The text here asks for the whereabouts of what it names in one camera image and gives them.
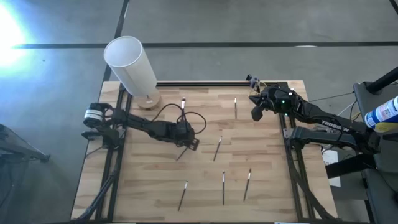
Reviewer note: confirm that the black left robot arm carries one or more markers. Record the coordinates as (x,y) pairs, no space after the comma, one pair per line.
(140,123)

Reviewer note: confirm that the white blue labelled bottle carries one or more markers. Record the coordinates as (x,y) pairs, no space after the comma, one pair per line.
(384,112)

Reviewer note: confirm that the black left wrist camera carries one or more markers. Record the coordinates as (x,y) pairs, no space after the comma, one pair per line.
(183,127)

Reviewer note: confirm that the black pole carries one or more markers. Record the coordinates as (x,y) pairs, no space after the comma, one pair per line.
(384,81)

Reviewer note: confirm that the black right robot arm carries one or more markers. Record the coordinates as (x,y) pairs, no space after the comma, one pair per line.
(326,137)

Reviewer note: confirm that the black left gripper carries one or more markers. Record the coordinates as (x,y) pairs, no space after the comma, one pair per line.
(182,140)

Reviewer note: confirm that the short thin makeup brush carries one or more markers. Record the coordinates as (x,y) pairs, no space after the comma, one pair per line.
(235,109)

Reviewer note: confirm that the grey cart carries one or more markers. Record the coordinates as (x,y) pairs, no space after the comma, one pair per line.
(385,155)

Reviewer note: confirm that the long thin makeup brush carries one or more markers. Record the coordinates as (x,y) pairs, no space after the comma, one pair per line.
(223,188)
(183,195)
(247,184)

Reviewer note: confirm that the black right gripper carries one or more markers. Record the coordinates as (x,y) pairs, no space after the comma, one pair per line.
(269,101)

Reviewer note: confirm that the fluffy grey powder brush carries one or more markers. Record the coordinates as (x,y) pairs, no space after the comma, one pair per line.
(254,81)

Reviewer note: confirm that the thin black makeup brush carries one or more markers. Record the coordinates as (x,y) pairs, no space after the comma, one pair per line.
(217,148)
(181,155)

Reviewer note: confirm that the dark grey stand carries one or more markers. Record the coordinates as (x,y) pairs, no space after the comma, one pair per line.
(18,149)

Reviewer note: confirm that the white shade wooden base lamp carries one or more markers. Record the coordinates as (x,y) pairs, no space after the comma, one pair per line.
(130,65)

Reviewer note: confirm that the black tapered makeup brush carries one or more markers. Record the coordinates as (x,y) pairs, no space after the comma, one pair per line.
(183,102)

